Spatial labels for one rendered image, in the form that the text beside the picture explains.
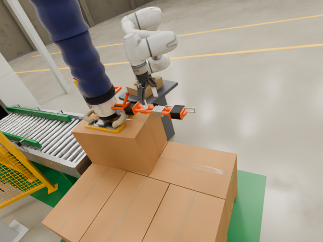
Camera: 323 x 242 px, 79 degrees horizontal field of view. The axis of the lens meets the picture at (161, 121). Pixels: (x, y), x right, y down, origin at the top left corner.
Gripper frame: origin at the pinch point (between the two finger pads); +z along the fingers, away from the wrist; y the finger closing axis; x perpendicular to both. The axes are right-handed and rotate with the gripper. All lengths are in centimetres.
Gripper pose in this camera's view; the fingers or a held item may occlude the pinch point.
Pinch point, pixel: (150, 101)
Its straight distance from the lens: 126.0
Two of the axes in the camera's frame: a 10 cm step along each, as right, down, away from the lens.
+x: 8.7, 1.1, -4.8
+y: -4.3, 6.3, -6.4
